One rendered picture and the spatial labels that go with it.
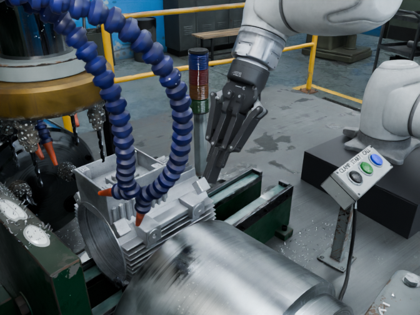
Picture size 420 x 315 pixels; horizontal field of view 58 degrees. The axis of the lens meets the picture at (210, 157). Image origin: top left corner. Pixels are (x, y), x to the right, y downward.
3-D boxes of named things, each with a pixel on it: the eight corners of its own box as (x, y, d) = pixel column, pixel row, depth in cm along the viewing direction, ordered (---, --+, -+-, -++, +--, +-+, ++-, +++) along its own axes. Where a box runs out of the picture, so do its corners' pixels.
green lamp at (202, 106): (199, 115, 115) (199, 101, 113) (185, 110, 119) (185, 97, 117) (212, 110, 119) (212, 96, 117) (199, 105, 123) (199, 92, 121)
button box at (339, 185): (344, 211, 77) (360, 197, 74) (319, 185, 80) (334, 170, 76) (379, 179, 88) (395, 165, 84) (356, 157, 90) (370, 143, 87)
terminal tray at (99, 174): (112, 230, 61) (106, 193, 58) (79, 203, 68) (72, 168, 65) (169, 200, 69) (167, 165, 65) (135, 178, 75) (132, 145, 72)
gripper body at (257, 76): (224, 54, 72) (206, 100, 73) (259, 62, 66) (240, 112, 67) (244, 67, 78) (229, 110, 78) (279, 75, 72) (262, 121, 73)
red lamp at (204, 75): (198, 87, 111) (198, 71, 109) (184, 82, 115) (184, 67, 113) (212, 82, 115) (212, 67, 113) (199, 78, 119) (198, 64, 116)
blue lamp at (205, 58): (198, 71, 109) (198, 55, 107) (184, 67, 113) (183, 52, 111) (212, 67, 113) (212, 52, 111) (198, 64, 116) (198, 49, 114)
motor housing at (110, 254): (135, 311, 66) (124, 224, 57) (81, 256, 78) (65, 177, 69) (216, 254, 78) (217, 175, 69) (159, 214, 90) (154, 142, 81)
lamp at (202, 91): (199, 101, 113) (198, 87, 111) (185, 97, 117) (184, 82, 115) (212, 96, 117) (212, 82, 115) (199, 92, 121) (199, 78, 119)
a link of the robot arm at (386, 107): (377, 116, 130) (389, 51, 120) (430, 134, 117) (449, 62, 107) (347, 129, 122) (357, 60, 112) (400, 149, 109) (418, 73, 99)
